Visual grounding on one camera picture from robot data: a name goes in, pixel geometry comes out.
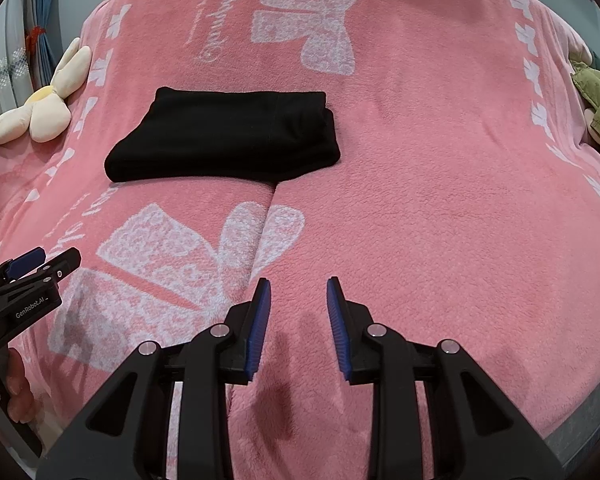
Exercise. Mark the red curtain tie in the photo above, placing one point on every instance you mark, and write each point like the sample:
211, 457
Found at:
35, 34

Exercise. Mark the window curtain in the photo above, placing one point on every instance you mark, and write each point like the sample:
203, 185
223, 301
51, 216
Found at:
10, 50

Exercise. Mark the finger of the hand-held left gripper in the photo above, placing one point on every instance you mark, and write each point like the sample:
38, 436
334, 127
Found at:
62, 261
27, 260

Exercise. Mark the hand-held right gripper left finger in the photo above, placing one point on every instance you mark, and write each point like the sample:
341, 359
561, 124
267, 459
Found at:
257, 330

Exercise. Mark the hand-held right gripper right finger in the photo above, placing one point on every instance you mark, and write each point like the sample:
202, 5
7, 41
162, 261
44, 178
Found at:
339, 330

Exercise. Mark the pink bow-print blanket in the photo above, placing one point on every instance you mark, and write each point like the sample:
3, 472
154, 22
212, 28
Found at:
430, 160

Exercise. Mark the grey bed base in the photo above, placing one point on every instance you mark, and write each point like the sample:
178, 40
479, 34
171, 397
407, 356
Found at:
575, 420

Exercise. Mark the person's left hand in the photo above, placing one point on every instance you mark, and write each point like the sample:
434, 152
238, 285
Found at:
20, 385

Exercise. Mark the cream flower plush toy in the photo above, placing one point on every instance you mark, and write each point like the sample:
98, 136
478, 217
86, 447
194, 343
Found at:
45, 110

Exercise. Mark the black pants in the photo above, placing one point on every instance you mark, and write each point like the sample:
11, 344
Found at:
220, 135

